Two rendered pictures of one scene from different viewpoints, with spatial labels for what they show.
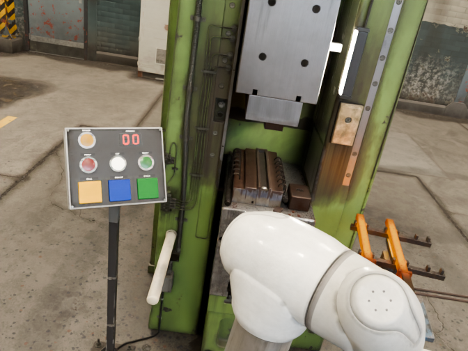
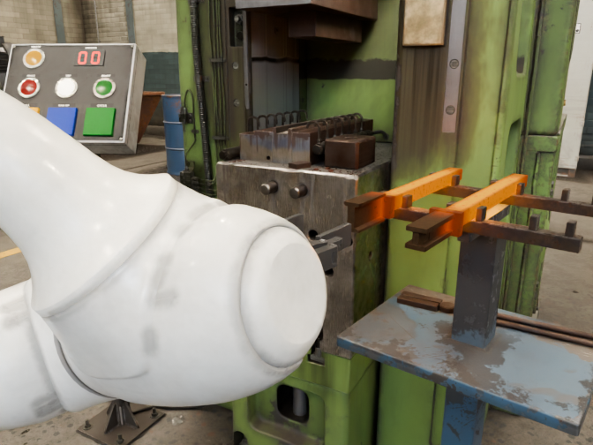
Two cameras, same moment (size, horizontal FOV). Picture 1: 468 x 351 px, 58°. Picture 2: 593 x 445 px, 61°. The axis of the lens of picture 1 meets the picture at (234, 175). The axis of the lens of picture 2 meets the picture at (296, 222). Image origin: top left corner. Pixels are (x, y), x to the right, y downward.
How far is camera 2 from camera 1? 113 cm
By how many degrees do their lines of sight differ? 30
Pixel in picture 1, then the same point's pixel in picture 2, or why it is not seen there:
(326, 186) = (413, 137)
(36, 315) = not seen: hidden behind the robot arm
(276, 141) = (379, 107)
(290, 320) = not seen: outside the picture
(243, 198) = (254, 151)
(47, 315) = not seen: hidden behind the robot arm
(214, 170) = (242, 129)
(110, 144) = (62, 64)
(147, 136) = (112, 55)
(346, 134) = (426, 23)
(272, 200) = (296, 152)
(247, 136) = (335, 103)
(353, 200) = (471, 164)
